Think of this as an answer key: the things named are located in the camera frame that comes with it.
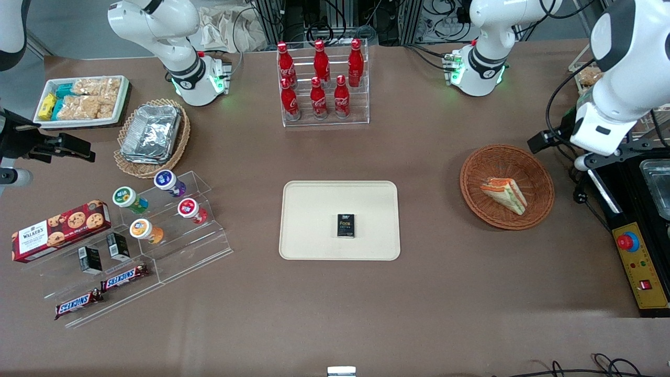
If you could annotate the black appliance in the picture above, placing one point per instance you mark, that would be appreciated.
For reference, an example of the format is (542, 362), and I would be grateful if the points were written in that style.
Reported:
(628, 199)

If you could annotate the purple lid cup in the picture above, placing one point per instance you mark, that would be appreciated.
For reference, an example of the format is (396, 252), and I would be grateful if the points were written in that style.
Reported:
(166, 180)

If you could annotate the beige rectangular tray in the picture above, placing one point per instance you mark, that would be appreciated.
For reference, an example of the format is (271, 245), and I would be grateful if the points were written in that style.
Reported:
(314, 220)

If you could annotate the clear rice cracker pack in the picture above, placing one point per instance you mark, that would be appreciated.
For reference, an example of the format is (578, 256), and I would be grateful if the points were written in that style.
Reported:
(97, 86)
(107, 107)
(78, 109)

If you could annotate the red Walkers cookie box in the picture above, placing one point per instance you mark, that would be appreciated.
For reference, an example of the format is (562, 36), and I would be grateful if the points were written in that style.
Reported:
(57, 233)

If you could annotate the small black box gold print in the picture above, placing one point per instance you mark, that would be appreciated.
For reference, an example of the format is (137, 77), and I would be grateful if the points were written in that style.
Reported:
(346, 226)

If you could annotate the triangular sandwich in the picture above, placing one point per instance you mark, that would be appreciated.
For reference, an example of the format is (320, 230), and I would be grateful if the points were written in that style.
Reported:
(505, 195)

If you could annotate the steel container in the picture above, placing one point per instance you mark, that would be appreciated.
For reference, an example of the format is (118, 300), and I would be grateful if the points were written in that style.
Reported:
(657, 188)

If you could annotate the brown wicker basket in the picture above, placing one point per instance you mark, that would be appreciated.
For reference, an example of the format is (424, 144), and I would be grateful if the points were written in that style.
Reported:
(497, 162)

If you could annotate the black wrist connector block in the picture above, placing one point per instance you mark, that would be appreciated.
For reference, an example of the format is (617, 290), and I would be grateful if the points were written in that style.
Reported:
(544, 141)

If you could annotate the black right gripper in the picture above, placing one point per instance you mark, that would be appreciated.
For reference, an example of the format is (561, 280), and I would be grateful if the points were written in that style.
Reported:
(17, 141)

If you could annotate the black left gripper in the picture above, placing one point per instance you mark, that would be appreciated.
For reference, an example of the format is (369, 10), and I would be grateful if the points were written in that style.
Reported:
(566, 127)

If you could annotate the stack of foil trays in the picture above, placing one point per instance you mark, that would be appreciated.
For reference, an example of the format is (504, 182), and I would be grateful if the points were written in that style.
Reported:
(152, 133)

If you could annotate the yellow snack packet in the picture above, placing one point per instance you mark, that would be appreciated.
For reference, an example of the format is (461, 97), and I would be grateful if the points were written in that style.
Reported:
(47, 107)

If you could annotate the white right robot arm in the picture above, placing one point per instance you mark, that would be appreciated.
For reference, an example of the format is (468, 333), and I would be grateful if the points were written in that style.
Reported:
(183, 78)

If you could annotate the clear acrylic bottle rack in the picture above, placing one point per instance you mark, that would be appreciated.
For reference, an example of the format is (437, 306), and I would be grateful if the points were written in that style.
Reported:
(327, 122)

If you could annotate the red cola bottle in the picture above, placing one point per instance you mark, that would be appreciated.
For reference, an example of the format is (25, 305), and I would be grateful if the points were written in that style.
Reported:
(285, 63)
(355, 65)
(318, 102)
(290, 102)
(341, 99)
(321, 63)

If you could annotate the red lid cup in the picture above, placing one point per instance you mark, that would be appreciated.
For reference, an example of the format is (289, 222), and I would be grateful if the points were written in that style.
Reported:
(188, 208)

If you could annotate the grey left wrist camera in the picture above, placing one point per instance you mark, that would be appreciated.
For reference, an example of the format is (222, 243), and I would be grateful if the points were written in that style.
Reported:
(581, 163)

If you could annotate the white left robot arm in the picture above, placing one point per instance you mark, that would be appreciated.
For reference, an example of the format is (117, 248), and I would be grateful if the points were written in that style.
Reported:
(484, 63)

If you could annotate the green lid cup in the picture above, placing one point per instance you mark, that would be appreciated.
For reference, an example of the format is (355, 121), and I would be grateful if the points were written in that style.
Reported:
(125, 198)

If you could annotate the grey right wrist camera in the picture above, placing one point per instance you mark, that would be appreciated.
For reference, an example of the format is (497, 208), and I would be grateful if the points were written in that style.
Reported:
(15, 177)

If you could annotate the white snack tray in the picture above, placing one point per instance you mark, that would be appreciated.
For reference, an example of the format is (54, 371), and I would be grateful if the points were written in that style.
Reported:
(121, 102)

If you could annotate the small black carton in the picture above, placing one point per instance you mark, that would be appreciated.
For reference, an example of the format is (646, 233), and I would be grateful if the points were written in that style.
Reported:
(90, 261)
(118, 247)

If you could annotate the clear acrylic stepped snack stand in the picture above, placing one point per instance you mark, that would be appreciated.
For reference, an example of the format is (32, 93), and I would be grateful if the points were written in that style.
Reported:
(63, 280)

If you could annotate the Snickers chocolate bar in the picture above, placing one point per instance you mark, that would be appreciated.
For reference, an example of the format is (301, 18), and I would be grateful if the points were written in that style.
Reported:
(77, 303)
(124, 277)

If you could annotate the clear bagged cracker pack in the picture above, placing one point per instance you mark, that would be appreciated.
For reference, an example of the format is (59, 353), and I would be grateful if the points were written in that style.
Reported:
(589, 77)

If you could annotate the beige cloth bags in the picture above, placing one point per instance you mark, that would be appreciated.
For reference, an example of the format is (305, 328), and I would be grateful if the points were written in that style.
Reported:
(225, 29)

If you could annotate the white card edge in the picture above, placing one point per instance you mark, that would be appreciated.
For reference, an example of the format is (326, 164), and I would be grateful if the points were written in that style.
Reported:
(341, 372)

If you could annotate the clear acrylic stepped cup stand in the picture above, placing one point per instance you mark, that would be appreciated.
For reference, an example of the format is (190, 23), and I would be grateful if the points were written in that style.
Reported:
(209, 246)

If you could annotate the yellow emergency stop control box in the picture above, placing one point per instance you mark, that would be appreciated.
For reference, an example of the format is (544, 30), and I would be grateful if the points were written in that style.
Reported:
(641, 267)

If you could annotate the orange lid cup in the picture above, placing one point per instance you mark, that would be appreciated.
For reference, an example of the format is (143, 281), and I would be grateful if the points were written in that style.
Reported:
(141, 229)

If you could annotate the teal snack packet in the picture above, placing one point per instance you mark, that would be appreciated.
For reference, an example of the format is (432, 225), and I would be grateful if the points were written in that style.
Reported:
(57, 110)
(65, 90)

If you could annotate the light wicker basket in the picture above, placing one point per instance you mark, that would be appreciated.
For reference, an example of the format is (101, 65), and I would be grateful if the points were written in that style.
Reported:
(125, 166)

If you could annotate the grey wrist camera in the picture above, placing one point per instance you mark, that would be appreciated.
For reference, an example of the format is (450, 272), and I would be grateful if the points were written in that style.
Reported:
(581, 163)
(15, 177)

